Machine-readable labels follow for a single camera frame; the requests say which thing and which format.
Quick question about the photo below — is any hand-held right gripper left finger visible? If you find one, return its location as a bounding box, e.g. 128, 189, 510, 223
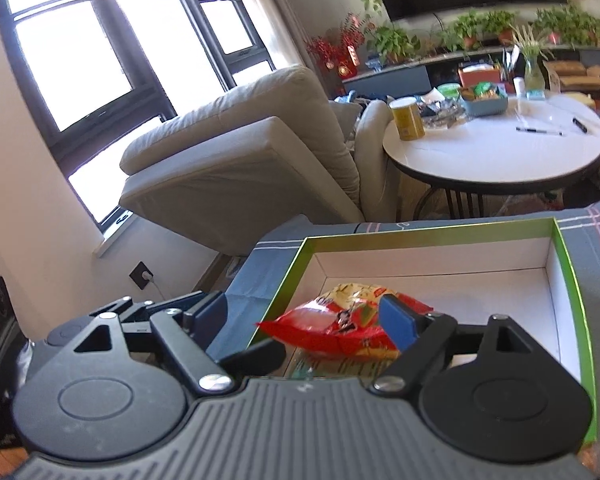
47, 290, 286, 395

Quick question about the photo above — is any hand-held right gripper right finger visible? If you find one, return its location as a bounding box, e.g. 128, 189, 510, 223
370, 294, 556, 394

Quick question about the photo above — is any large red snack packet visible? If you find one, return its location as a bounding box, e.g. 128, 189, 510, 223
256, 282, 436, 361

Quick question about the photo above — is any green cardboard box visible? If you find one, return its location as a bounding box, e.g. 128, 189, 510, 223
245, 217, 597, 446

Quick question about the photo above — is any person's left hand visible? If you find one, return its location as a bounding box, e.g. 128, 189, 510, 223
0, 447, 28, 480

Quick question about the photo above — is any beige recliner armchair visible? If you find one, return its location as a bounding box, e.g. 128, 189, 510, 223
119, 65, 401, 261

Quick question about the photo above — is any round white table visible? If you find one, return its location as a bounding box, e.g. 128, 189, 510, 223
382, 91, 600, 221

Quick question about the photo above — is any yellow can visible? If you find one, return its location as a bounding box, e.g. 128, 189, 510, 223
389, 96, 426, 142

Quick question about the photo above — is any blue striped cloth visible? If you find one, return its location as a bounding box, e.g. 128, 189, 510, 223
207, 200, 600, 441

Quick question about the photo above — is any pile of silver wrappers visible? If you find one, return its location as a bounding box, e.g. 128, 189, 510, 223
417, 97, 470, 129

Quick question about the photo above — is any blue basket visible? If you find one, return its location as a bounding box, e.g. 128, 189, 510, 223
460, 91, 509, 117

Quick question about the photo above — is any dark tv cabinet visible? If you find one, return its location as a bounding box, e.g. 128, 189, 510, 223
342, 42, 600, 98

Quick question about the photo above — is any red box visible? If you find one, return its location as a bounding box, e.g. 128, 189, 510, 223
457, 62, 503, 89

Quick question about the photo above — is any glass vase with grass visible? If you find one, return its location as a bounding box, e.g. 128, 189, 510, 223
510, 25, 556, 92

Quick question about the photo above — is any red flower decoration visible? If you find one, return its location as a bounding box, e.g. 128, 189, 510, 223
307, 15, 367, 80

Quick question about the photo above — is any green potted plant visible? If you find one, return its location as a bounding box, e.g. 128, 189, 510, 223
485, 10, 520, 44
573, 10, 600, 47
369, 24, 422, 64
532, 6, 574, 45
440, 10, 486, 52

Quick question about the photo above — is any dark framed window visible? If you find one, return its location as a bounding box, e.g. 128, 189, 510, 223
0, 0, 288, 238

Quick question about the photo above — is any beige curtain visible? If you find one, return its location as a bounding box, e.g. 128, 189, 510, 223
222, 0, 331, 98

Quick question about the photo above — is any open cardboard box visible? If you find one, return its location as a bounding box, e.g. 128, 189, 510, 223
544, 60, 600, 92

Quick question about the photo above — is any black wall outlet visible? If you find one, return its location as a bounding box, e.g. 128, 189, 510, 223
129, 261, 154, 291

